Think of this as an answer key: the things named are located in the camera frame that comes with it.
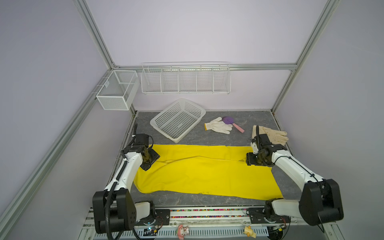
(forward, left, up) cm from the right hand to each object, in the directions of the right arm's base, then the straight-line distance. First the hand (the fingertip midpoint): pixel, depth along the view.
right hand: (251, 159), depth 87 cm
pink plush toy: (-34, +39, -3) cm, 52 cm away
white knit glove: (+31, +17, -6) cm, 36 cm away
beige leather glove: (+20, -24, -6) cm, 32 cm away
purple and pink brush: (+35, +7, -5) cm, 36 cm away
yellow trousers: (-3, +22, -8) cm, 24 cm away
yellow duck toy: (-34, +9, -1) cm, 35 cm away
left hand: (-2, +56, +3) cm, 56 cm away
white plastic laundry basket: (+36, +47, -6) cm, 59 cm away
